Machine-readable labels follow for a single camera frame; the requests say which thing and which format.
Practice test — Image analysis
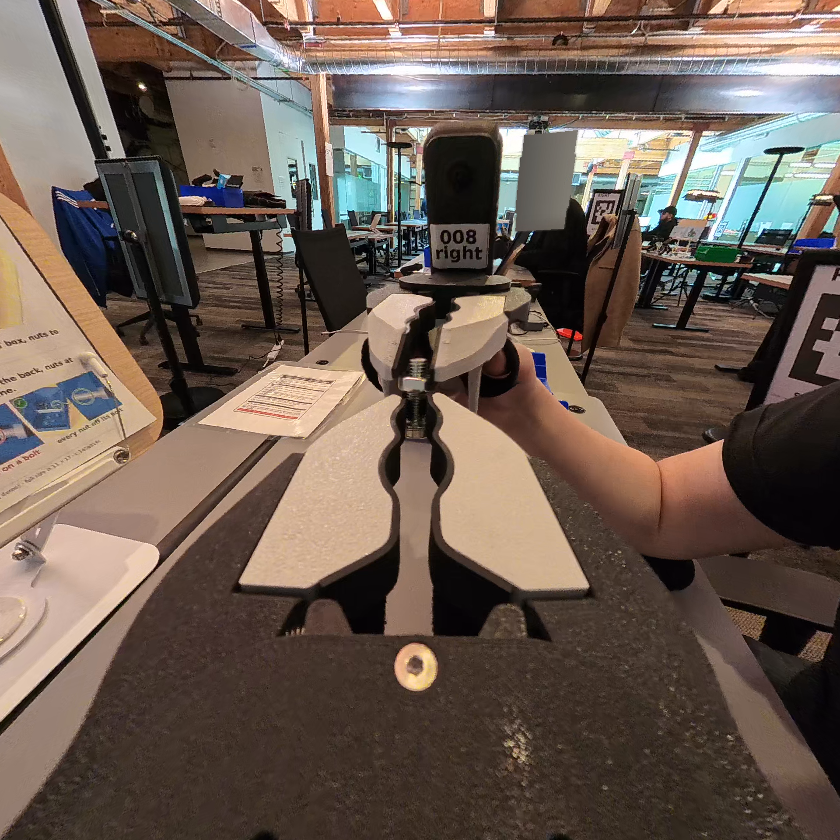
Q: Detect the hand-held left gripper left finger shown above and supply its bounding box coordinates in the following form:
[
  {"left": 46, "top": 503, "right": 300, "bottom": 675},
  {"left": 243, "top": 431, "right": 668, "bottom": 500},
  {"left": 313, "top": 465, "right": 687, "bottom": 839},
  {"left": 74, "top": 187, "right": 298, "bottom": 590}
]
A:
[{"left": 238, "top": 394, "right": 403, "bottom": 599}]

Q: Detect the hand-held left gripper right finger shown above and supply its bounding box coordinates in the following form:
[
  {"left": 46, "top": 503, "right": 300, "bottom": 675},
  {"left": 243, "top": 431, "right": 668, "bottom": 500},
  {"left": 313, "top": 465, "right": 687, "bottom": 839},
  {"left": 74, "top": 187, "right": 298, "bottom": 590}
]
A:
[{"left": 430, "top": 392, "right": 591, "bottom": 601}]

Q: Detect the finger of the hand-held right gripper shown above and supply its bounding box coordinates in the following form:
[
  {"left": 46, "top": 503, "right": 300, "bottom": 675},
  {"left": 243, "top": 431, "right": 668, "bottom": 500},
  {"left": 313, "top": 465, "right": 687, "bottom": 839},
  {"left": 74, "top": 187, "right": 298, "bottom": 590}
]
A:
[
  {"left": 366, "top": 293, "right": 435, "bottom": 396},
  {"left": 428, "top": 294, "right": 511, "bottom": 383}
]

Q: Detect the blue divided plastic bin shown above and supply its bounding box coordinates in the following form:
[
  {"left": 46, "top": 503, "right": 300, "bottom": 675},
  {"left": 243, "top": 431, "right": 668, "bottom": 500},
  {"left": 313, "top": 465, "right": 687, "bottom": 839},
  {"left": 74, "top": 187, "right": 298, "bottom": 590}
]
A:
[{"left": 529, "top": 351, "right": 572, "bottom": 411}]

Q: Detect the silver hex bolt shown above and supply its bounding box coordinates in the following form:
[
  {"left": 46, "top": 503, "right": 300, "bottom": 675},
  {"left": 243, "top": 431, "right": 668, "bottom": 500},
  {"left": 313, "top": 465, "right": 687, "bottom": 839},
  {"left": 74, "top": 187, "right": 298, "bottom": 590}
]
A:
[{"left": 397, "top": 357, "right": 434, "bottom": 441}]

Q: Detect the person's right forearm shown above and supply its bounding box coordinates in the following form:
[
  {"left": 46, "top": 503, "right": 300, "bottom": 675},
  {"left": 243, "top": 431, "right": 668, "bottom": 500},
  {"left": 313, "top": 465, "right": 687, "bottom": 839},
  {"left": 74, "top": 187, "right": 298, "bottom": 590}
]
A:
[{"left": 564, "top": 403, "right": 798, "bottom": 562}]

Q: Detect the black mesh office chair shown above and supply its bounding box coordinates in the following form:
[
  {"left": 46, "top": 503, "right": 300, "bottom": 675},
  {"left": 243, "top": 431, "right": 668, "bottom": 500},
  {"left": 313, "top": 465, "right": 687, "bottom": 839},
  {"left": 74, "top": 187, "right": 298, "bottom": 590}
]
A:
[{"left": 290, "top": 225, "right": 368, "bottom": 355}]

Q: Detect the laminated instruction sheet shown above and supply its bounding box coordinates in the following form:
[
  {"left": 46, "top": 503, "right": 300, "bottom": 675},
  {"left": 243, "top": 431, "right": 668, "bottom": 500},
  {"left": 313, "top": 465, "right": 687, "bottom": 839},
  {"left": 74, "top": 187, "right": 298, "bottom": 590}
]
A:
[{"left": 197, "top": 364, "right": 367, "bottom": 439}]

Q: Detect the black desk leg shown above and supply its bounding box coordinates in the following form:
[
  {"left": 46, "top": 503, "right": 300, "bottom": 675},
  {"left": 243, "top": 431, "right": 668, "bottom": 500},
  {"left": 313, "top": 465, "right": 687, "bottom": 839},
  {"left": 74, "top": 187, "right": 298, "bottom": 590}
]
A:
[{"left": 243, "top": 220, "right": 301, "bottom": 333}]

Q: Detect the tan coat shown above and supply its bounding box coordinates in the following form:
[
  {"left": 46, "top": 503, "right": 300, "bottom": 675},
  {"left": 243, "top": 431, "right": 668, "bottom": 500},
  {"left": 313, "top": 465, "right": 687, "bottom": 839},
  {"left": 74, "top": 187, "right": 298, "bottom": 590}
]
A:
[{"left": 583, "top": 213, "right": 643, "bottom": 350}]

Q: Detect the small marker sign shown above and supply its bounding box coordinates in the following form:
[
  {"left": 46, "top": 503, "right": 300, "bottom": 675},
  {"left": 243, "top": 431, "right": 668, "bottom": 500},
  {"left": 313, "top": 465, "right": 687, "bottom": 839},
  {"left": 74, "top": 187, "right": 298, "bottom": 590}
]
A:
[{"left": 586, "top": 189, "right": 624, "bottom": 237}]

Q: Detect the wooden top desk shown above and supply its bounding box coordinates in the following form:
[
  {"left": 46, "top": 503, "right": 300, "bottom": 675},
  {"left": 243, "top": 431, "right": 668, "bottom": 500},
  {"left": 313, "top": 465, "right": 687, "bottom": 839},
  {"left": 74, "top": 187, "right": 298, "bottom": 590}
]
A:
[{"left": 77, "top": 199, "right": 299, "bottom": 237}]

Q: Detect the blue storage bin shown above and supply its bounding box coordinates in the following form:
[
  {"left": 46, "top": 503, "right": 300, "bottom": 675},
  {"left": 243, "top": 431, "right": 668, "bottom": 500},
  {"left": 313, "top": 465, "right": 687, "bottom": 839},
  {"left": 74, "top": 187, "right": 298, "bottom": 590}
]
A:
[{"left": 179, "top": 185, "right": 245, "bottom": 207}]

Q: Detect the wooden top table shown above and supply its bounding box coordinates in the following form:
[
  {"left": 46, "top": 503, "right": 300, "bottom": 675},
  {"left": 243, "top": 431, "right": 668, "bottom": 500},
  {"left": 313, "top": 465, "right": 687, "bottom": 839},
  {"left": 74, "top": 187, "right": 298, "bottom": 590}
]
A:
[{"left": 640, "top": 251, "right": 756, "bottom": 330}]

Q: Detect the black floor stand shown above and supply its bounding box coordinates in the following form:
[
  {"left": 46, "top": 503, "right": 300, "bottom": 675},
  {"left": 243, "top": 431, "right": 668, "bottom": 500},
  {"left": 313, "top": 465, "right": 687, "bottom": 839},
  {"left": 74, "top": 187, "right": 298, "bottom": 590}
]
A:
[{"left": 95, "top": 156, "right": 227, "bottom": 427}]

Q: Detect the blue cloth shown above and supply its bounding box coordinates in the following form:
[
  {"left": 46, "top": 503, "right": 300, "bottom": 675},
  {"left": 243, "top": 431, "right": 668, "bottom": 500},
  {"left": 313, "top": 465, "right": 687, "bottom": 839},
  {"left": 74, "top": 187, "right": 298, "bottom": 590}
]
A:
[{"left": 52, "top": 187, "right": 135, "bottom": 308}]

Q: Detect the printed instruction poster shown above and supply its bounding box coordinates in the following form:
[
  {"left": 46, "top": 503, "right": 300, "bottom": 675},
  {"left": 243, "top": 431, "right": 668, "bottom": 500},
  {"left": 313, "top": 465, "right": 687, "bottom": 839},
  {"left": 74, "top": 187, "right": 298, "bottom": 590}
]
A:
[{"left": 0, "top": 220, "right": 158, "bottom": 516}]

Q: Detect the wooden document stand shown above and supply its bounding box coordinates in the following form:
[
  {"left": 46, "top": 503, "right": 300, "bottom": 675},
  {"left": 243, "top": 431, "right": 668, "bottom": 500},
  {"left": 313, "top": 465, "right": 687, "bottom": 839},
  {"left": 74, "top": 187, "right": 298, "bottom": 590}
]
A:
[{"left": 0, "top": 192, "right": 165, "bottom": 546}]

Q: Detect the black floor lamp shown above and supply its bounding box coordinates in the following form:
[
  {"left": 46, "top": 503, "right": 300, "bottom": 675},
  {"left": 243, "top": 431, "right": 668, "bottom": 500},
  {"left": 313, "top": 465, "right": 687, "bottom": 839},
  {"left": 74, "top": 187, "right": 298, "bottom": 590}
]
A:
[{"left": 735, "top": 146, "right": 807, "bottom": 253}]

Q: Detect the black coiled cable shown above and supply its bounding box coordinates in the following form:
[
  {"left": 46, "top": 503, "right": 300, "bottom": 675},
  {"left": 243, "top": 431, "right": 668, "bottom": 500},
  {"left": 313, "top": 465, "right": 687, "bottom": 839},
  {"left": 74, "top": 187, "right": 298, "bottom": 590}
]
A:
[{"left": 271, "top": 252, "right": 287, "bottom": 345}]

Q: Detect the wooden post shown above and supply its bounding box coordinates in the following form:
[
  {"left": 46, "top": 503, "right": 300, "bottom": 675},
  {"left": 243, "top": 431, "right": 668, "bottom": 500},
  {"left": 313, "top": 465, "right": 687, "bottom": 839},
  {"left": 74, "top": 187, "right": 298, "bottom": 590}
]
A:
[{"left": 310, "top": 72, "right": 337, "bottom": 227}]

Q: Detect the wire page holder clip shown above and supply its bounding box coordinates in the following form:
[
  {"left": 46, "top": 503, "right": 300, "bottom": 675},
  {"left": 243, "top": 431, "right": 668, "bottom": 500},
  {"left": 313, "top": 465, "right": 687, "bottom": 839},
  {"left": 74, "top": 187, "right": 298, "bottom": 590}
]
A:
[{"left": 77, "top": 353, "right": 131, "bottom": 466}]

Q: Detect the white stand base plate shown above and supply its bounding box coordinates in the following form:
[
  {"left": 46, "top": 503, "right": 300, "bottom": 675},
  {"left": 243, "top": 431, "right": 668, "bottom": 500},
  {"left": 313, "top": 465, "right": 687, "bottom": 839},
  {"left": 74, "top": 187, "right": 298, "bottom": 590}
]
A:
[{"left": 0, "top": 521, "right": 160, "bottom": 723}]

